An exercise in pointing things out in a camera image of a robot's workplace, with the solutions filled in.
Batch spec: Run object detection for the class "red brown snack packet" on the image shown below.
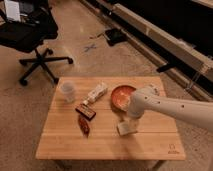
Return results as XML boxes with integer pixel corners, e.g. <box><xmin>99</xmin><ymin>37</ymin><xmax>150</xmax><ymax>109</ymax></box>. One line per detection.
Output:
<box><xmin>78</xmin><ymin>115</ymin><xmax>90</xmax><ymax>137</ymax></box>

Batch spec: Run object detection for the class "long beige rail beam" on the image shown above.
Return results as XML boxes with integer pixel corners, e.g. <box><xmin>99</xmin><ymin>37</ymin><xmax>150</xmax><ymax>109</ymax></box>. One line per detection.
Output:
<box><xmin>95</xmin><ymin>0</ymin><xmax>213</xmax><ymax>81</ymax></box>

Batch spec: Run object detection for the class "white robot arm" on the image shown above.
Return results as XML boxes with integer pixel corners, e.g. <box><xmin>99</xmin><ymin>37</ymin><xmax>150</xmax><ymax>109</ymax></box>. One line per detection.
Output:
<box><xmin>127</xmin><ymin>85</ymin><xmax>213</xmax><ymax>132</ymax></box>

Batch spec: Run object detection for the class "black bag on floor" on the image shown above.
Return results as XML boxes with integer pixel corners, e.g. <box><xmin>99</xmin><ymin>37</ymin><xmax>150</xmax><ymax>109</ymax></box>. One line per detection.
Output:
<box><xmin>105</xmin><ymin>28</ymin><xmax>127</xmax><ymax>46</ymax></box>

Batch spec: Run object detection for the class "white wrapped snack bar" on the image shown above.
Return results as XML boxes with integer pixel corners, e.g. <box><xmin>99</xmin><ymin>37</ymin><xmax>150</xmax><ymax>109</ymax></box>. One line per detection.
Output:
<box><xmin>83</xmin><ymin>83</ymin><xmax>108</xmax><ymax>105</ymax></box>

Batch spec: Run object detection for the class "translucent plastic cup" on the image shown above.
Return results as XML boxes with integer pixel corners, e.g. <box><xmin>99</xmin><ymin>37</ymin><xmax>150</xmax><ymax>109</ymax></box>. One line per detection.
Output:
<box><xmin>59</xmin><ymin>81</ymin><xmax>75</xmax><ymax>103</ymax></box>

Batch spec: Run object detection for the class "dark brown chocolate box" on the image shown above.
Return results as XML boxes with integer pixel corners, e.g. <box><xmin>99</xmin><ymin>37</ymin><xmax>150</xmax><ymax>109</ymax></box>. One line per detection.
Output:
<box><xmin>75</xmin><ymin>104</ymin><xmax>96</xmax><ymax>121</ymax></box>

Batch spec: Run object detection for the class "white paper on chair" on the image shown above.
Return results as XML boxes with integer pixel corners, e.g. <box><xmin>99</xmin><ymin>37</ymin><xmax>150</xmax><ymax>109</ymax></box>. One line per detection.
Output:
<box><xmin>4</xmin><ymin>0</ymin><xmax>21</xmax><ymax>21</ymax></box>

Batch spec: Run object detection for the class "orange ceramic bowl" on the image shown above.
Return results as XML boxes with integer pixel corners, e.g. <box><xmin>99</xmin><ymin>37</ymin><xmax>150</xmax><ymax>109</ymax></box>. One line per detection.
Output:
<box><xmin>111</xmin><ymin>85</ymin><xmax>136</xmax><ymax>111</ymax></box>

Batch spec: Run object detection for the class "white sponge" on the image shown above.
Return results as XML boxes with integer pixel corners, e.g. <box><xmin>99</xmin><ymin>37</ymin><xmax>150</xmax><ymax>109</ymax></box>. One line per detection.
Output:
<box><xmin>117</xmin><ymin>121</ymin><xmax>137</xmax><ymax>136</ymax></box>

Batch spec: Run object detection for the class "black office chair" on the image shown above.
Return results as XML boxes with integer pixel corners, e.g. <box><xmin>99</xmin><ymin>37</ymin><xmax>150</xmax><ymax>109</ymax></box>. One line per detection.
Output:
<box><xmin>0</xmin><ymin>0</ymin><xmax>73</xmax><ymax>86</ymax></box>

